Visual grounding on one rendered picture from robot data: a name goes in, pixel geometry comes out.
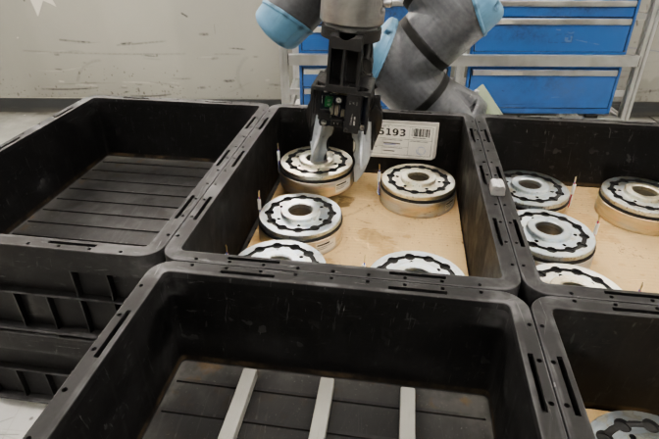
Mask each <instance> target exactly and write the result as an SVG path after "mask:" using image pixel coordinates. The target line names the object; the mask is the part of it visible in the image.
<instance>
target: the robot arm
mask: <svg viewBox="0 0 659 439"><path fill-rule="evenodd" d="M402 4H403V6H404V7H405V8H406V9H407V10H408V14H407V15H406V16H405V17H404V18H403V19H402V20H401V21H398V19H396V18H394V17H391V18H389V19H388V20H387V21H386V22H385V23H384V16H385V8H390V7H391V6H392V0H263V1H262V5H261V6H260V7H259V9H258V10H257V12H256V20H257V23H258V25H259V26H260V28H261V29H262V30H263V31H264V32H265V33H266V34H267V36H268V37H270V38H271V39H272V40H273V41H274V42H275V43H276V44H277V45H279V46H281V47H283V48H285V49H294V48H296V47H298V46H299V45H300V44H301V43H302V42H303V41H304V40H305V39H306V38H307V37H308V36H309V35H312V34H313V33H314V32H313V31H314V30H315V28H316V27H317V26H318V25H319V24H320V23H322V29H321V36H322V37H324V38H326V39H329V53H328V67H327V68H326V70H325V71H324V72H323V71H320V73H319V74H318V76H317V77H316V79H315V80H314V82H313V84H312V85H311V97H310V102H309V104H308V107H307V111H306V118H307V123H308V125H309V129H310V134H311V136H310V147H311V158H310V162H311V163H312V164H313V163H314V162H321V161H324V160H326V159H327V151H328V149H329V146H330V145H329V138H330V137H331V135H332V133H333V131H334V127H343V132H347V133H352V138H353V140H354V142H355V150H354V153H353V156H354V159H355V163H354V166H353V181H354V182H356V181H357V180H358V179H359V178H360V177H361V175H362V174H363V172H364V171H365V169H366V167H367V164H368V162H369V160H370V157H371V155H372V152H373V149H374V146H375V143H376V140H377V138H378V136H379V133H380V129H381V125H382V108H381V104H380V100H382V101H383V103H384V104H385V105H386V106H387V107H388V108H389V109H392V110H412V111H432V112H451V113H464V114H468V115H471V116H473V117H474V118H475V116H477V115H482V114H486V110H487V104H486V102H485V101H484V100H483V99H482V97H481V96H480V95H479V94H478V93H477V92H475V91H473V90H471V89H469V88H467V87H465V86H464V85H462V84H460V83H458V82H456V81H454V80H452V79H451V78H450V77H449V76H448V75H447V74H446V73H445V72H444V70H445V69H446V68H447V67H449V66H450V65H451V64H452V63H453V62H454V61H456V60H457V59H458V58H459V57H460V56H461V55H463V54H464V53H465V52H466V51H467V50H468V49H470V48H471V47H472V46H473V45H474V44H475V43H477V42H478V41H479V40H480V39H481V38H482V37H483V36H486V35H487V33H488V32H489V31H490V30H491V29H492V28H493V27H494V26H495V25H496V24H498V23H499V22H500V21H501V19H502V17H503V15H504V9H503V6H502V4H501V2H500V1H499V0H402ZM375 94H376V95H375Z"/></svg>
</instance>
